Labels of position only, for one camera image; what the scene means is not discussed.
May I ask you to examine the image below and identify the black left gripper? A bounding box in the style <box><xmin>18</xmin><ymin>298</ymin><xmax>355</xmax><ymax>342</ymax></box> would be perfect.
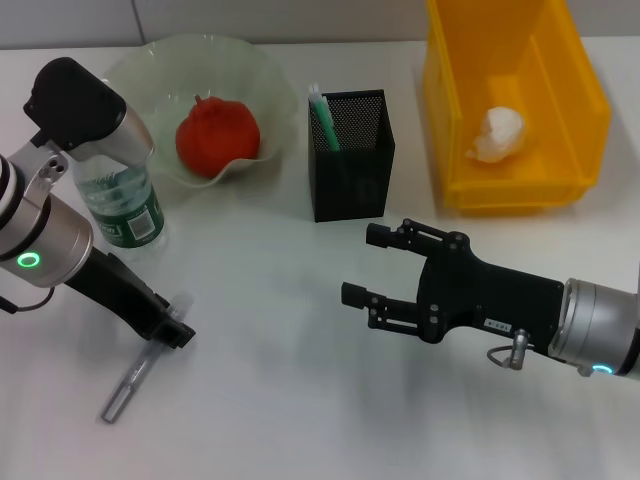
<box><xmin>62</xmin><ymin>247</ymin><xmax>197</xmax><ymax>350</ymax></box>

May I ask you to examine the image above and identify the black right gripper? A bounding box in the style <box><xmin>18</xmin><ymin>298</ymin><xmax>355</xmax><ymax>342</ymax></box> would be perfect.
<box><xmin>340</xmin><ymin>217</ymin><xmax>567</xmax><ymax>346</ymax></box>

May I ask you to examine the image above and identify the grey metal pen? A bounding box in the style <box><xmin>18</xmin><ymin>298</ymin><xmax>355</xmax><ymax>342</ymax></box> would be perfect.
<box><xmin>99</xmin><ymin>290</ymin><xmax>194</xmax><ymax>424</ymax></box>

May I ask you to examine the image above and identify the clear green-label water bottle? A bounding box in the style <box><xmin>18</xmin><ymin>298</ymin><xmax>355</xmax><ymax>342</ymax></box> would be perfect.
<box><xmin>73</xmin><ymin>154</ymin><xmax>167</xmax><ymax>262</ymax></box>

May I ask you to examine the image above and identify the green utility knife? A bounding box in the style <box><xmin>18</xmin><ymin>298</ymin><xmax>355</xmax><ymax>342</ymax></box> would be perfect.
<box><xmin>307</xmin><ymin>83</ymin><xmax>343</xmax><ymax>153</ymax></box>

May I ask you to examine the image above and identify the white paper ball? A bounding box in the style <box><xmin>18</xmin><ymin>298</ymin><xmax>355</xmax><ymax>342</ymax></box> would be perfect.
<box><xmin>464</xmin><ymin>105</ymin><xmax>529</xmax><ymax>164</ymax></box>

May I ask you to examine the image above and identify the orange knitted fruit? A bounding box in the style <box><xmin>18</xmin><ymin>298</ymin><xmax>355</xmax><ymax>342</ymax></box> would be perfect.
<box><xmin>174</xmin><ymin>93</ymin><xmax>262</xmax><ymax>179</ymax></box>

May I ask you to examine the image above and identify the black mesh pen holder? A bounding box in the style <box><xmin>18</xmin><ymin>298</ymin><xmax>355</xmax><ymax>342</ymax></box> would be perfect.
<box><xmin>307</xmin><ymin>88</ymin><xmax>397</xmax><ymax>224</ymax></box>

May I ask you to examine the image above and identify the pale green glass fruit plate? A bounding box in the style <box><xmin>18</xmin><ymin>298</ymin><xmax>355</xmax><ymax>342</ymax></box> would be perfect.
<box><xmin>102</xmin><ymin>33</ymin><xmax>296</xmax><ymax>190</ymax></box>

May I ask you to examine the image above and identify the yellow plastic bin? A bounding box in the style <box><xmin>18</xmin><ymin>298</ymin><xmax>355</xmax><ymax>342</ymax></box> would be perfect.
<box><xmin>422</xmin><ymin>0</ymin><xmax>613</xmax><ymax>211</ymax></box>

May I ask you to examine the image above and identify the left gripper cable with plug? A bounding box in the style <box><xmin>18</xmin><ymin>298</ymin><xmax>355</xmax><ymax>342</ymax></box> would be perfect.
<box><xmin>0</xmin><ymin>288</ymin><xmax>54</xmax><ymax>315</ymax></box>

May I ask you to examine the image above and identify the gripper cable with plug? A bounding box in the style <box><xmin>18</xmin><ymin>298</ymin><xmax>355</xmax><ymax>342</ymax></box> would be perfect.
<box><xmin>487</xmin><ymin>329</ymin><xmax>554</xmax><ymax>371</ymax></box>
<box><xmin>0</xmin><ymin>288</ymin><xmax>54</xmax><ymax>315</ymax></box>

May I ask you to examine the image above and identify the right gripper cable with plug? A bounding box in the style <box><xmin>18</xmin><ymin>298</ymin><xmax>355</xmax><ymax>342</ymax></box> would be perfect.
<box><xmin>487</xmin><ymin>329</ymin><xmax>554</xmax><ymax>371</ymax></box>

